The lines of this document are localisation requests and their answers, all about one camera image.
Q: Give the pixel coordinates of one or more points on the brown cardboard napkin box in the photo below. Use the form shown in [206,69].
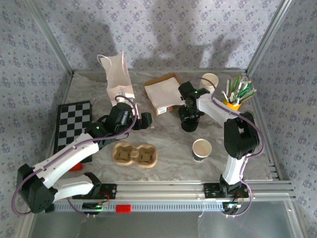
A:
[162,111]

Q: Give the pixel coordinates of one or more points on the brown pulp cup carrier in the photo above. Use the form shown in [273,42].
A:
[134,154]

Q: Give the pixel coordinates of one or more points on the black paper coffee cup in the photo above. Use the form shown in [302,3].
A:
[201,148]

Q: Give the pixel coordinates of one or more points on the white paper takeout bag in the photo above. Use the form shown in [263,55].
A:
[116,74]

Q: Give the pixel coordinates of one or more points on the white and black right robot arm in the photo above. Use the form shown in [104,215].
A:
[215,109]

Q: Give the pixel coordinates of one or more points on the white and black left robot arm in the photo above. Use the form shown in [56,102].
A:
[69,153]

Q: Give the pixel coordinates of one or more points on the white napkin pile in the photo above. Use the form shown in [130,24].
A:
[163,94]

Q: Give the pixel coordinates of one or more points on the stack of white paper cups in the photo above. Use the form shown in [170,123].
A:
[210,79]

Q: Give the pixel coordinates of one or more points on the white wrapped straw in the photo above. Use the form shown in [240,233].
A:
[228,86]
[225,95]
[244,80]

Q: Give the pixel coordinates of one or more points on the black and grey chessboard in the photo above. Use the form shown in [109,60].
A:
[71,116]

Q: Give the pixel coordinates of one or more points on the green printed wrapped straw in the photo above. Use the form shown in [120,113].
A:
[235,84]

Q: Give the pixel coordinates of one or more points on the red plastic block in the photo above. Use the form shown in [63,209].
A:
[123,208]
[76,168]

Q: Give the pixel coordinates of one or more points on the brown paper wrapped straw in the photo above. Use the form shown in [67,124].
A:
[251,93]

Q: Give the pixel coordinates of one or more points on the small circuit board with LED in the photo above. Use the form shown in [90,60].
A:
[95,206]
[231,206]

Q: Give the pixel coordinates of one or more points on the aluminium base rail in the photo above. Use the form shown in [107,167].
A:
[158,189]

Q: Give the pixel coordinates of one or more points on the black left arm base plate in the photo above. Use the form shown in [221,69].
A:
[111,191]

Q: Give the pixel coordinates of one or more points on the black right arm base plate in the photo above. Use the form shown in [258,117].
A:
[210,192]

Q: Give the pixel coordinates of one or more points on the aluminium side rail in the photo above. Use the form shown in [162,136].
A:
[275,171]

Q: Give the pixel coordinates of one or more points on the aluminium corner post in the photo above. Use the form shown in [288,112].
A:
[270,34]
[50,34]

